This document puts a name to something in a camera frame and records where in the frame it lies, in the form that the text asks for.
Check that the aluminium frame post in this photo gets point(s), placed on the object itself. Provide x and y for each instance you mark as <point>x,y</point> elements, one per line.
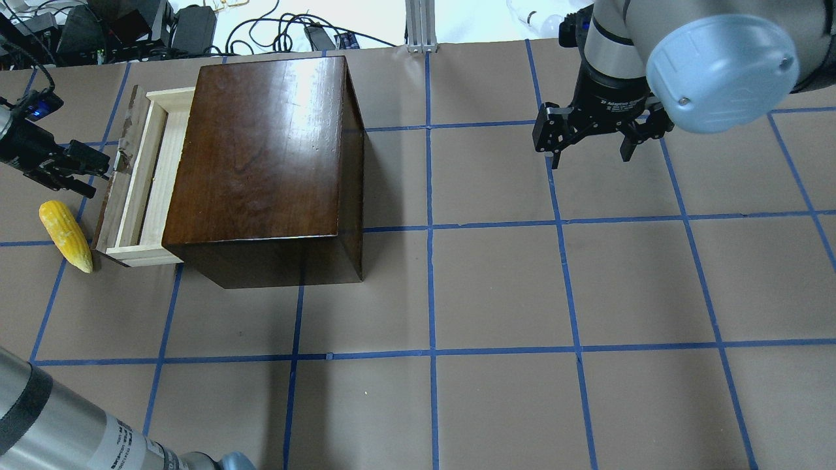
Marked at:
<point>421,26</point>

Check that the black power adapter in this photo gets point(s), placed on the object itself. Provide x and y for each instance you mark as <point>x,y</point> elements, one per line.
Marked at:
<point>194,29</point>

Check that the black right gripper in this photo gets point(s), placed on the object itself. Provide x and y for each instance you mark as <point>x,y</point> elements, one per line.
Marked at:
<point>609,98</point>

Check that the yellow corn cob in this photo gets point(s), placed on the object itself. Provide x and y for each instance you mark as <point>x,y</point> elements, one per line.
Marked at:
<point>66,234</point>

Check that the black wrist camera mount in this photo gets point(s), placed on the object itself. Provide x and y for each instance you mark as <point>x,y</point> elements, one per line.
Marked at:
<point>35,105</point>

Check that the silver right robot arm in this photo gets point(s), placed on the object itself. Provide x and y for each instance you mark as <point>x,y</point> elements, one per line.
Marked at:
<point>650,67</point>

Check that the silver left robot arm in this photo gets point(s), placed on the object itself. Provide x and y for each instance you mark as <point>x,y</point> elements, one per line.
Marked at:
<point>44,424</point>

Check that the light wood drawer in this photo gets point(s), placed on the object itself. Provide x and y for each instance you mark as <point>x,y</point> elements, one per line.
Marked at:
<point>137,200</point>

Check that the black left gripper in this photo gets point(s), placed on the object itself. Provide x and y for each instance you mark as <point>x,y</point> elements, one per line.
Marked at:
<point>21,147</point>

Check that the dark brown wooden cabinet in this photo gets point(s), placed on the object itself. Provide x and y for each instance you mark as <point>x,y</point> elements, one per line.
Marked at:
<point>269,188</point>

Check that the black electronics pile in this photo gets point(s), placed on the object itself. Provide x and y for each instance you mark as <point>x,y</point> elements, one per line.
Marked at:
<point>74,33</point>

